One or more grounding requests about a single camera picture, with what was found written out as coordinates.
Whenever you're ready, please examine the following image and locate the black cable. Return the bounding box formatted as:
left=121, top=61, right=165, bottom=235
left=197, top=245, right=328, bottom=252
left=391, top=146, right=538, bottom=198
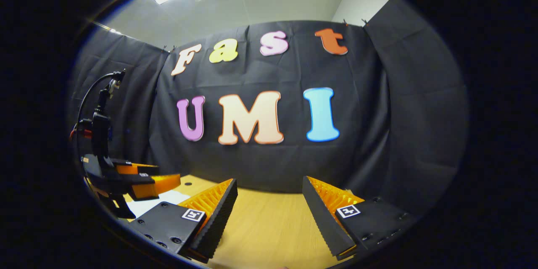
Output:
left=76, top=71, right=116, bottom=156

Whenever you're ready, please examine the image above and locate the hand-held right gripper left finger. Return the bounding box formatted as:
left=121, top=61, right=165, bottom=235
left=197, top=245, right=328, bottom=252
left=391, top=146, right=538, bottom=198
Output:
left=126, top=179, right=238, bottom=263

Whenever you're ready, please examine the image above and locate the black backdrop cloth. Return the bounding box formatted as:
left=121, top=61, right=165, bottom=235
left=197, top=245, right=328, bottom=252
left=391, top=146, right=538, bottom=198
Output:
left=69, top=0, right=469, bottom=211

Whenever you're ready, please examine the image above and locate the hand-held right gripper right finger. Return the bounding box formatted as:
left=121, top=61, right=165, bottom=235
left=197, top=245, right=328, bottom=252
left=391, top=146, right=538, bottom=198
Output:
left=302, top=176, right=421, bottom=262

